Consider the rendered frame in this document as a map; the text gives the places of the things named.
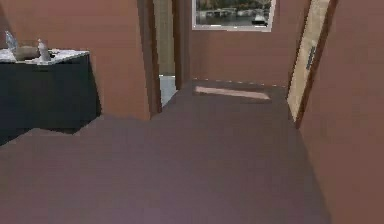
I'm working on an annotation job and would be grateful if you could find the white framed window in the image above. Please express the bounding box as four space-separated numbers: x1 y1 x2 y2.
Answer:
191 0 278 34

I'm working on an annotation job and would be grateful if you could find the beige room door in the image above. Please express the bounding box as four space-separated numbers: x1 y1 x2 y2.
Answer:
286 0 332 123

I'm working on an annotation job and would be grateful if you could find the black cabinet with marble top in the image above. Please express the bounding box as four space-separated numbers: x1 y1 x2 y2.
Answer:
0 48 102 146

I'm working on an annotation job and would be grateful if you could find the small white bottle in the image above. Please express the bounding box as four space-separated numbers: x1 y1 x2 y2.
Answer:
37 38 52 63

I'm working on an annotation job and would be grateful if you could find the grey door handle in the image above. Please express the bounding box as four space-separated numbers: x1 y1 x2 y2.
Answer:
305 45 317 71

